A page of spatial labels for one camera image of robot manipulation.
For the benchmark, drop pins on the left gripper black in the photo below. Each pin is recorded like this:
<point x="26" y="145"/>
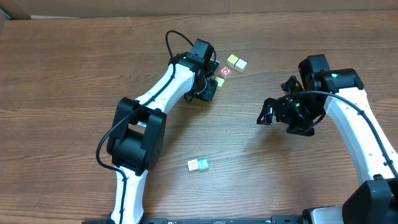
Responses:
<point x="213" y="77"/>

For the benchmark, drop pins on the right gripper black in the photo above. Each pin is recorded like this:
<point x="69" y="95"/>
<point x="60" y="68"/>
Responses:
<point x="278" y="109"/>

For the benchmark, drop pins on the blue L block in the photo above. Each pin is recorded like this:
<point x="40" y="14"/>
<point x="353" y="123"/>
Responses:
<point x="203" y="164"/>

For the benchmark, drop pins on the white W block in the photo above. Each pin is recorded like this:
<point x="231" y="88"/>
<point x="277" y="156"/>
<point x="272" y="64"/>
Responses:
<point x="193" y="165"/>

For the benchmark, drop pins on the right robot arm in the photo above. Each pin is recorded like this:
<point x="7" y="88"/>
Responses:
<point x="340" y="94"/>

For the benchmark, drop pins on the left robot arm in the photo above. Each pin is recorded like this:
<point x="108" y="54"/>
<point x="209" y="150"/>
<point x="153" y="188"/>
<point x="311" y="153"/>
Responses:
<point x="137" y="133"/>

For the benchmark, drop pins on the yellow block centre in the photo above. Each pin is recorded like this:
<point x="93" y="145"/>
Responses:
<point x="220" y="82"/>

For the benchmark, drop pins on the yellow block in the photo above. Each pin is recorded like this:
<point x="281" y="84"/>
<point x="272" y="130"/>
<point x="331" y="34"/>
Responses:
<point x="231" y="60"/>
<point x="220" y="82"/>

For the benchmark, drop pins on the red O block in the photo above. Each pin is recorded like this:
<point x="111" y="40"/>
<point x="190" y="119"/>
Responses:
<point x="224" y="72"/>

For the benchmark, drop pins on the yellow block upper right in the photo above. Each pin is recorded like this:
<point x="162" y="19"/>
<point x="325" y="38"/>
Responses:
<point x="231" y="60"/>

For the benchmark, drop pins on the white block upper right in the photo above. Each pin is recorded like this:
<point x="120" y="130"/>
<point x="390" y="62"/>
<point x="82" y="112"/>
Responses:
<point x="240" y="65"/>

